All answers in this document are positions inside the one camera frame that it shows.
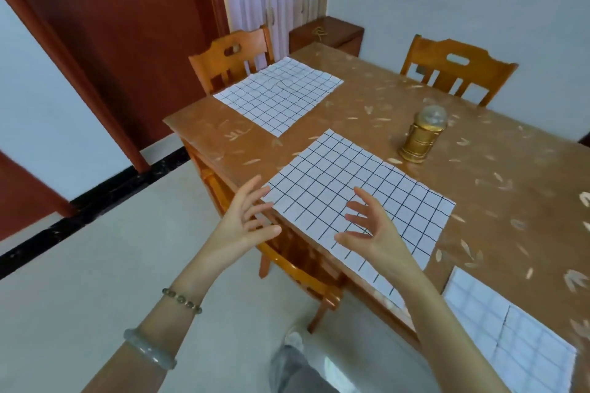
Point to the person's left hand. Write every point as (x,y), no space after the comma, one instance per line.
(239,236)

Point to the person's right hand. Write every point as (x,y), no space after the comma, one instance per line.
(382,240)

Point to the large grid cloth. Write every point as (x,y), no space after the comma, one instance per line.
(276,93)

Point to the person's right forearm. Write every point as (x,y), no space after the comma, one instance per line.
(442,342)

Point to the person's left forearm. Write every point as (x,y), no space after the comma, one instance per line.
(124,379)

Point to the person's left white shoe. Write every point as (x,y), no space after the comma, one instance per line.
(293,341)

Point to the person's grey trousers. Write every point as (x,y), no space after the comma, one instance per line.
(290,374)

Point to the wooden dining chair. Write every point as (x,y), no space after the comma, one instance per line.
(216,61)
(479,70)
(299,277)

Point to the wooden dining table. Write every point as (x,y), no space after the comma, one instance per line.
(203,164)

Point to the gold lantern lamp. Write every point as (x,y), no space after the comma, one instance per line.
(419,141)

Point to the pale green jade bangle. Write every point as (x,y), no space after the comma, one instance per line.
(147,351)

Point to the brown wooden nightstand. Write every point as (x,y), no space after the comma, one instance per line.
(341,35)

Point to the dark red wooden door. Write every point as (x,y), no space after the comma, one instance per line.
(23,194)
(115,38)

